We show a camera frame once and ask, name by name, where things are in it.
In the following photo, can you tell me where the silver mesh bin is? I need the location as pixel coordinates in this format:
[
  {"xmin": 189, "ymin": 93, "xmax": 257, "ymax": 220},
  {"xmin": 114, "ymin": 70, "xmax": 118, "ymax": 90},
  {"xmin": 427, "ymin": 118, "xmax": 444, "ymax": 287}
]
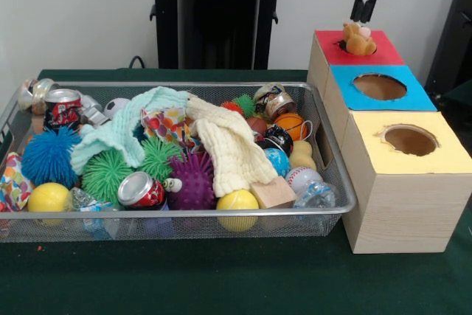
[{"xmin": 0, "ymin": 80, "xmax": 358, "ymax": 244}]

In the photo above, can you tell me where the blue spiky rubber ball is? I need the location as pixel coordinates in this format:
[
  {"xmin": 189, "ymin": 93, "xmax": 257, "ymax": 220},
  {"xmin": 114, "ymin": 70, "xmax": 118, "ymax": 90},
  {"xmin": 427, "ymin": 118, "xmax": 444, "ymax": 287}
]
[{"xmin": 21, "ymin": 127, "xmax": 84, "ymax": 190}]

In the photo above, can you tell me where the dark green table cloth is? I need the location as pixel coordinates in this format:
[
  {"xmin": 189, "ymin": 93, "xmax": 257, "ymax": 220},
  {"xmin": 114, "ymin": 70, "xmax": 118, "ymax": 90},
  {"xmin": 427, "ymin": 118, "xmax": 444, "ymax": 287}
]
[
  {"xmin": 0, "ymin": 68, "xmax": 472, "ymax": 315},
  {"xmin": 440, "ymin": 80, "xmax": 472, "ymax": 135}
]

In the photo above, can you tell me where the brown teddy bear plush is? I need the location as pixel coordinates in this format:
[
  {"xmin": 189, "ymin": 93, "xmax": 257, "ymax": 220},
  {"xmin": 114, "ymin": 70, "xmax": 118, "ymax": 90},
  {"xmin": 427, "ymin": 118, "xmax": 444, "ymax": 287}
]
[{"xmin": 341, "ymin": 21, "xmax": 378, "ymax": 56}]

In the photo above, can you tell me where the plain yellow ball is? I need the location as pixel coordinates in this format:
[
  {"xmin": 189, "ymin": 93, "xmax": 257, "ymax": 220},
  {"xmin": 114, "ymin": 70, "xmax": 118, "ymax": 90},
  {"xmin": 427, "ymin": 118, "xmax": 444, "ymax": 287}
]
[{"xmin": 27, "ymin": 182, "xmax": 71, "ymax": 226}]

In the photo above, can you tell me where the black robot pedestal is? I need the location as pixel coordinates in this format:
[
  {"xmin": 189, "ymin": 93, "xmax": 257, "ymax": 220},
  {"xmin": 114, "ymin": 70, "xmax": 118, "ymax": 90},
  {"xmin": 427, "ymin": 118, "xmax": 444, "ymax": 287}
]
[{"xmin": 142, "ymin": 0, "xmax": 298, "ymax": 71}]

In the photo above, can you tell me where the wooden box with three holes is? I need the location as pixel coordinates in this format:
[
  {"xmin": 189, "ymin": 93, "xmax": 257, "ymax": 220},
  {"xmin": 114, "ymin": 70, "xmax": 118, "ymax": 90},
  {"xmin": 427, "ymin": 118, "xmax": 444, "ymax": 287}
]
[{"xmin": 307, "ymin": 29, "xmax": 472, "ymax": 255}]

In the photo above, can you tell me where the black stand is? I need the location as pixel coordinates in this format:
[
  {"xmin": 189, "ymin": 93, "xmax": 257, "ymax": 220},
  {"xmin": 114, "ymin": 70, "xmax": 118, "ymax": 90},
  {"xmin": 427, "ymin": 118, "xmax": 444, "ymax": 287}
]
[{"xmin": 423, "ymin": 0, "xmax": 472, "ymax": 109}]

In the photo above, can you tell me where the white baseball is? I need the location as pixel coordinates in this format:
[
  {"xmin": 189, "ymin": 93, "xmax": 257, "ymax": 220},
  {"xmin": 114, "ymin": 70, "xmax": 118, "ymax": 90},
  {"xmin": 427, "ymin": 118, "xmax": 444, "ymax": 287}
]
[{"xmin": 285, "ymin": 167, "xmax": 325, "ymax": 195}]

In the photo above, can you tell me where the cream knitted cloth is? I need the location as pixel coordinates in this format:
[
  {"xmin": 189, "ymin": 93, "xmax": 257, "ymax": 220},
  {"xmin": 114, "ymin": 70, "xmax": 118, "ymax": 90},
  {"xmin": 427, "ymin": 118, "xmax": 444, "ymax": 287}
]
[{"xmin": 186, "ymin": 95, "xmax": 280, "ymax": 198}]

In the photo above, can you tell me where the wooden block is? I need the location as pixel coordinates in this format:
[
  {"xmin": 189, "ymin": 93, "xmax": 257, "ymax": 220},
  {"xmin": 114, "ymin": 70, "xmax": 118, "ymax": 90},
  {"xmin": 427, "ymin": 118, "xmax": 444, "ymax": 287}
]
[{"xmin": 250, "ymin": 176, "xmax": 298, "ymax": 210}]

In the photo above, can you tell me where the orange basketball toy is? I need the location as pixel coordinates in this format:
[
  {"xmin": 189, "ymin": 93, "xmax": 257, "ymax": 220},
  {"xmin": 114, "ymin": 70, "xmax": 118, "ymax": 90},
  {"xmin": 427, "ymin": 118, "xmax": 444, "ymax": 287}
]
[{"xmin": 274, "ymin": 112, "xmax": 309, "ymax": 142}]

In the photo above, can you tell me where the crushed red soda can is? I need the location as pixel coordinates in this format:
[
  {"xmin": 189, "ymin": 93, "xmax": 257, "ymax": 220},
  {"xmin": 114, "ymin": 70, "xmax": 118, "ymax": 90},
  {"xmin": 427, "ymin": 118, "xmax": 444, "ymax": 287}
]
[{"xmin": 117, "ymin": 171, "xmax": 166, "ymax": 210}]

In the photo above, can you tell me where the yellow ball with seam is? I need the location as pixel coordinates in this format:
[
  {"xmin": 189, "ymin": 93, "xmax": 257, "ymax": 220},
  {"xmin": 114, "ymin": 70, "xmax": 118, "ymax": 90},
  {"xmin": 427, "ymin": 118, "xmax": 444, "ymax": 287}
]
[{"xmin": 216, "ymin": 189, "xmax": 260, "ymax": 233}]

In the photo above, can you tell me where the green spiky rubber ball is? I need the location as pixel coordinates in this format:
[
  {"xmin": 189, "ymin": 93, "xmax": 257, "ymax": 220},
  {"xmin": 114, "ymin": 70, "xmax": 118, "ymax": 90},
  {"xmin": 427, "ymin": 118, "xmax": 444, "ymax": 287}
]
[{"xmin": 81, "ymin": 150, "xmax": 136, "ymax": 205}]

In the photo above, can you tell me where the mint green knitted cloth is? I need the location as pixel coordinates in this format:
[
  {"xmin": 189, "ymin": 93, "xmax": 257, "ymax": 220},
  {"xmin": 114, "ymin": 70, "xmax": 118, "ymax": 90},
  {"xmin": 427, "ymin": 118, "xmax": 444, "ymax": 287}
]
[{"xmin": 71, "ymin": 86, "xmax": 192, "ymax": 176}]

